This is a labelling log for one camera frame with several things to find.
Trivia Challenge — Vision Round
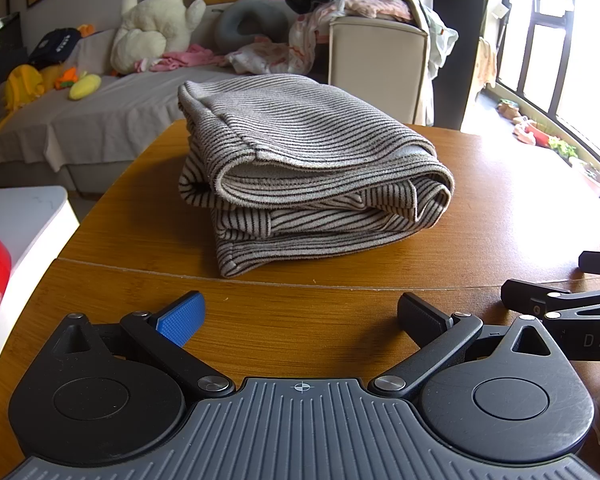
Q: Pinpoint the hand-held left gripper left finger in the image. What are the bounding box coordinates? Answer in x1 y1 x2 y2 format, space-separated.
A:
54 291 236 398

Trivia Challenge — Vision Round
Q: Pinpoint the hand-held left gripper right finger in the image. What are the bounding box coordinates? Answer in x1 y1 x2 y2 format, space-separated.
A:
367 291 556 400

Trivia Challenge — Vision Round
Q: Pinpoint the grey striped garment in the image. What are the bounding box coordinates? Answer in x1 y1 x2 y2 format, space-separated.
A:
177 74 455 278

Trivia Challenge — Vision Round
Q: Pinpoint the pink basin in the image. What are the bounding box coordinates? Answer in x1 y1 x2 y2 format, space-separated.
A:
570 157 600 191

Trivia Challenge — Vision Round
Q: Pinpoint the green seedling tray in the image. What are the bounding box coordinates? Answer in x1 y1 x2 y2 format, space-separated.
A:
547 135 578 161

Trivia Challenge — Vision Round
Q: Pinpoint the grey covered sofa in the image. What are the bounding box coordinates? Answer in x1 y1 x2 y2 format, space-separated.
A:
0 35 331 196

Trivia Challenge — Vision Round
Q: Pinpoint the black framed window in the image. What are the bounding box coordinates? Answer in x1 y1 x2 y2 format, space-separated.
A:
495 0 600 176

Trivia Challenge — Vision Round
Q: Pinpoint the hanging beige towel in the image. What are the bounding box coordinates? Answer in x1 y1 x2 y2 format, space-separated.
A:
477 37 498 91

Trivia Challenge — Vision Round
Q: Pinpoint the yellow-green plush toy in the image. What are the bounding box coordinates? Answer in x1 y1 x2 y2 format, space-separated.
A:
69 74 102 101

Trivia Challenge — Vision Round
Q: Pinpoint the beige fabric storage box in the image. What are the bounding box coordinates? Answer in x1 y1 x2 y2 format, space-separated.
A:
328 16 429 126

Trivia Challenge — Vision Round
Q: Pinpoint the pink cloth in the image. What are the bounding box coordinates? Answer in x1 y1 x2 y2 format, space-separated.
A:
135 44 228 73

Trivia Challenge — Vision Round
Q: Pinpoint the light floral cloth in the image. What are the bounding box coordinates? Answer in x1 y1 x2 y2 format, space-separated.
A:
227 10 331 76

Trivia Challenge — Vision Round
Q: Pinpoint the yellow plush toy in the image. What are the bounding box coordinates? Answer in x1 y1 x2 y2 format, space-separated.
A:
0 64 46 136

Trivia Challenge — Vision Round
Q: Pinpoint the white plush duck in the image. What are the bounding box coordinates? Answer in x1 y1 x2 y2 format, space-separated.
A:
111 0 207 75

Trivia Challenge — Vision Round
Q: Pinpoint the grey neck pillow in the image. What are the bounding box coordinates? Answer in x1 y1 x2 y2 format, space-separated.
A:
215 0 291 53

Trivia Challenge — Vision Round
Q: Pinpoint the black cap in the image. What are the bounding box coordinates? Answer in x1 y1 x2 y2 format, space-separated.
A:
28 27 82 68

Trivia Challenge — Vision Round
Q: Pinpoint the glass tank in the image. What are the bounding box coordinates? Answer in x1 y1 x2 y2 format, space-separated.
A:
0 10 28 86

